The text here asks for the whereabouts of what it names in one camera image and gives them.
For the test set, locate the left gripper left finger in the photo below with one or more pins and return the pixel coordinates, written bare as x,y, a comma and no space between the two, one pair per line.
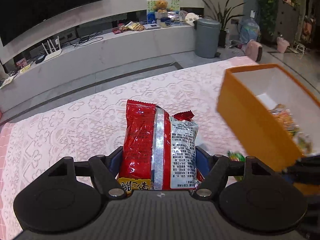
102,170

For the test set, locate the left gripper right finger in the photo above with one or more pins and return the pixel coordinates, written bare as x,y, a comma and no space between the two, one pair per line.
213,172

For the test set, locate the green sausage snack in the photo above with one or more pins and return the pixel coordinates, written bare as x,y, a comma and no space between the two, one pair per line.
236,156

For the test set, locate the Mimi fries snack bag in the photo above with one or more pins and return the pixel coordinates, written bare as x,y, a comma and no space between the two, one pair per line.
284,116

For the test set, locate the red silver snack bag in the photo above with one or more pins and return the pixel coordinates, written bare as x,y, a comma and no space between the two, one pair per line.
159,151

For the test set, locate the orange white storage box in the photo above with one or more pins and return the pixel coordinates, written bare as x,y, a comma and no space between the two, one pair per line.
247,96

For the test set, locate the pink lace tablecloth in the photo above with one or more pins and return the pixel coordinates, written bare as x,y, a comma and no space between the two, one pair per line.
97,123

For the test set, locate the grey marble TV console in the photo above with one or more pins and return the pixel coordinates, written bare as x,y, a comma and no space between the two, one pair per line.
112,51

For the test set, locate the pink space heater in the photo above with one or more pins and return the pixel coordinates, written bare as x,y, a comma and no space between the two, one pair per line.
254,50

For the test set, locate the white wifi router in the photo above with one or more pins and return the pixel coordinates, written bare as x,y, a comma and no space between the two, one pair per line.
52,50

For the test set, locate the pink bucket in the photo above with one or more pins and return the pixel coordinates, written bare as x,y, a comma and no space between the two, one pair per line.
282,44

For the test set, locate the grey trash can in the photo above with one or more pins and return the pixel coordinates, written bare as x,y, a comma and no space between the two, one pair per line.
207,37

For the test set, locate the blue water jug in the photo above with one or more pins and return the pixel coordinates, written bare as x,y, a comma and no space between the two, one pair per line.
249,30

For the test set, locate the snack pile on console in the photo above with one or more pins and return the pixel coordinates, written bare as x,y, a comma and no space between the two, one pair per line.
131,26

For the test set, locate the potted green plant right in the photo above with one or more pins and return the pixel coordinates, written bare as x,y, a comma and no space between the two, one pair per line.
223,16

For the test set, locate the white cap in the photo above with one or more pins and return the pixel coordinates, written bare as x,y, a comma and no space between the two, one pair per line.
191,18

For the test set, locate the green card behind bear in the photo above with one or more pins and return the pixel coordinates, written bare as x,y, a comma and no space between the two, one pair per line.
173,5

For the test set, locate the brown teddy bear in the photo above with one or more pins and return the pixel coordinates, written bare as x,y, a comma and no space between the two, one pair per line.
160,6

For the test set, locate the black wall television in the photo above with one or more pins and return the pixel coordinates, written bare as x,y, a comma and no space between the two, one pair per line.
18,16

